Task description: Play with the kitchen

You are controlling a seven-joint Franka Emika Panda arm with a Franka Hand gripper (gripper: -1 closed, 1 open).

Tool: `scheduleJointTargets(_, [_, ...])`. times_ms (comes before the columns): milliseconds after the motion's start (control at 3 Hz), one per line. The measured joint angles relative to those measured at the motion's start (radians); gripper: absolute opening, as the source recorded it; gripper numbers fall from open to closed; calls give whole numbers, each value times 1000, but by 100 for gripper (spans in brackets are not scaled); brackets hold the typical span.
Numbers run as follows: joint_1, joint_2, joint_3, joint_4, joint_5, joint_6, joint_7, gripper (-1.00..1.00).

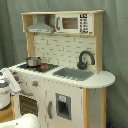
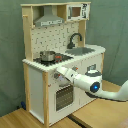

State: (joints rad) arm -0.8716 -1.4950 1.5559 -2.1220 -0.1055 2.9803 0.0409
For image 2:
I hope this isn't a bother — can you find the black toy faucet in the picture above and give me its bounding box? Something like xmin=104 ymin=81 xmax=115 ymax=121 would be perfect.
xmin=67 ymin=33 xmax=83 ymax=49

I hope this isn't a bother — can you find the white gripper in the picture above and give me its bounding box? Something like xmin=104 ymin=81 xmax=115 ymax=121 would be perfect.
xmin=56 ymin=67 xmax=78 ymax=83

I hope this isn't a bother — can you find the silver toy pot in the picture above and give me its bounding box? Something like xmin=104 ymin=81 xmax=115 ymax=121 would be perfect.
xmin=40 ymin=51 xmax=55 ymax=61

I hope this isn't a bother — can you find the left red stove knob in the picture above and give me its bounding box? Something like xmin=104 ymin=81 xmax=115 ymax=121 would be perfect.
xmin=54 ymin=73 xmax=60 ymax=79

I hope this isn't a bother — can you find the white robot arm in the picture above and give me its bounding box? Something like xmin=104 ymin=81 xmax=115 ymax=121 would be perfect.
xmin=57 ymin=67 xmax=128 ymax=102

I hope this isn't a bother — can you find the white cabinet door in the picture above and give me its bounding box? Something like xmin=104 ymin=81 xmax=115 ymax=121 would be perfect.
xmin=79 ymin=54 xmax=102 ymax=106

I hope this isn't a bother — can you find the red stove knob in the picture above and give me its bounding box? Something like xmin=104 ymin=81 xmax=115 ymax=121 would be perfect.
xmin=71 ymin=65 xmax=79 ymax=73
xmin=54 ymin=73 xmax=60 ymax=79

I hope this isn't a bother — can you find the grey toy sink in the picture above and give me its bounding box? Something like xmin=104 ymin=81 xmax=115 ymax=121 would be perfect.
xmin=66 ymin=47 xmax=94 ymax=56

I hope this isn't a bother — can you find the toy microwave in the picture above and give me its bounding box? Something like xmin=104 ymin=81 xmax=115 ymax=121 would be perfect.
xmin=67 ymin=4 xmax=88 ymax=20

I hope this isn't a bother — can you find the right red stove knob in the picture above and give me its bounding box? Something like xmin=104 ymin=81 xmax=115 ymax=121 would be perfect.
xmin=71 ymin=65 xmax=79 ymax=73

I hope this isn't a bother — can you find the grey range hood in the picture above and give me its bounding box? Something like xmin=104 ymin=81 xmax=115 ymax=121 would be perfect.
xmin=35 ymin=5 xmax=64 ymax=27

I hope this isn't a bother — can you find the white oven door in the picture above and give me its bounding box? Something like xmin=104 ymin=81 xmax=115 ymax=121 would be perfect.
xmin=49 ymin=84 xmax=75 ymax=123

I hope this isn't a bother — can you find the wooden toy kitchen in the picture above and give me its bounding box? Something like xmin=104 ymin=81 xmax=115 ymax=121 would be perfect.
xmin=22 ymin=2 xmax=105 ymax=127

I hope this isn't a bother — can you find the black toy stovetop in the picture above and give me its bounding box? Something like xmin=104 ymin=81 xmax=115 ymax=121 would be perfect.
xmin=33 ymin=52 xmax=74 ymax=66

